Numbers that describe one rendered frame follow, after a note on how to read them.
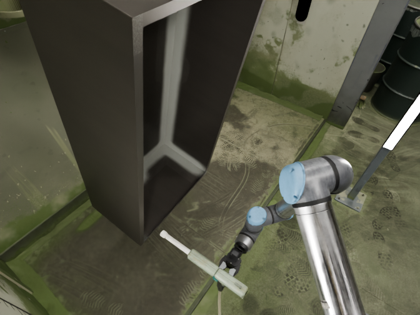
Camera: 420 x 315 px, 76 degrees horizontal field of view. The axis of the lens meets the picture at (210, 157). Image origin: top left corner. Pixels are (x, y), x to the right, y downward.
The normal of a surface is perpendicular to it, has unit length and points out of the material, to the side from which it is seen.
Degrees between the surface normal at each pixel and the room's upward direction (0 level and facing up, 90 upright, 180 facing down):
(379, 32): 90
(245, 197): 0
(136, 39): 102
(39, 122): 57
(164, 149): 12
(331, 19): 90
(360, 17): 90
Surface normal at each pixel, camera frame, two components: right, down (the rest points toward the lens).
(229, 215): 0.02, -0.68
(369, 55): -0.59, 0.58
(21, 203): 0.69, 0.01
